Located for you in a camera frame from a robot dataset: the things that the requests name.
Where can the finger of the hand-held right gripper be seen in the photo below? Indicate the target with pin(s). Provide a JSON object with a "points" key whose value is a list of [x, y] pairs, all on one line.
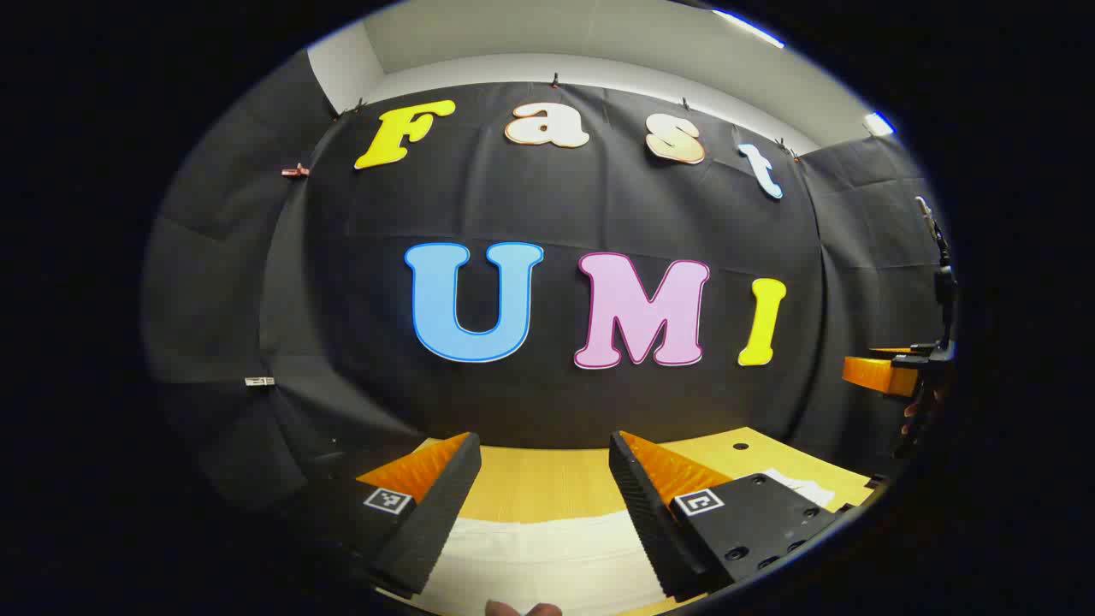
{"points": [[873, 375]]}

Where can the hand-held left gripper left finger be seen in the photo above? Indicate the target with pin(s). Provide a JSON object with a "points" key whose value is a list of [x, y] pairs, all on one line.
{"points": [[440, 513]]}

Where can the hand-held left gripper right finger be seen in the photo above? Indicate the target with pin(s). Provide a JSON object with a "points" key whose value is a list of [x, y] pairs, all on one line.
{"points": [[654, 522]]}

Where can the white jeans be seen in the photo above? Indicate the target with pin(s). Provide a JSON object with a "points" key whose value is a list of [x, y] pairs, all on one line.
{"points": [[547, 556]]}

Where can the ceiling light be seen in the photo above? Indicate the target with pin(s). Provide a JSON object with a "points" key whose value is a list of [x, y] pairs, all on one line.
{"points": [[878, 123]]}

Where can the white cloth clip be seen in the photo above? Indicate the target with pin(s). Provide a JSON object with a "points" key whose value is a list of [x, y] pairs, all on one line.
{"points": [[259, 381]]}

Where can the black backdrop cloth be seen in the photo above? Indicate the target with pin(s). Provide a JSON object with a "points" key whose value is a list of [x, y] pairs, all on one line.
{"points": [[342, 299]]}

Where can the pink cloth clip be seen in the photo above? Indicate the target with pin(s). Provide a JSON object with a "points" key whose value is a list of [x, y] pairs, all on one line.
{"points": [[295, 171]]}

